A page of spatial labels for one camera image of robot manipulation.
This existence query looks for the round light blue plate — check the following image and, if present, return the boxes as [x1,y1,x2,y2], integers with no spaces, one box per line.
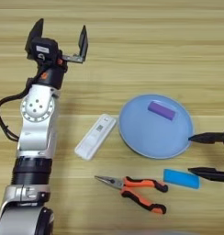
[118,94,195,161]

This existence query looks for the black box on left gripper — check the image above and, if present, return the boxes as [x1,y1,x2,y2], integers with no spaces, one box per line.
[30,36,60,62]

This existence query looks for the bright blue rectangular block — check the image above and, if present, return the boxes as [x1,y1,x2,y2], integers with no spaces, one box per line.
[162,168,201,190]

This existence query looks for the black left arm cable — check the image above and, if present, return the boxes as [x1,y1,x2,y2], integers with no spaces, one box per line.
[0,77,36,143]

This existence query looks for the orange black needle-nose pliers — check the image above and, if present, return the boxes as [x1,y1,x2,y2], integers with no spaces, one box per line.
[94,174,169,216]

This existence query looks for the white rectangular plastic device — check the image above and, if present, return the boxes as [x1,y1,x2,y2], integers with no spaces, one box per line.
[73,113,118,162]

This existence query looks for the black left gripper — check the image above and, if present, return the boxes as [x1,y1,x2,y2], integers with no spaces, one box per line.
[24,17,89,92]

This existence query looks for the purple rectangular block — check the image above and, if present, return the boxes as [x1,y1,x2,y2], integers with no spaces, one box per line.
[147,100,177,121]

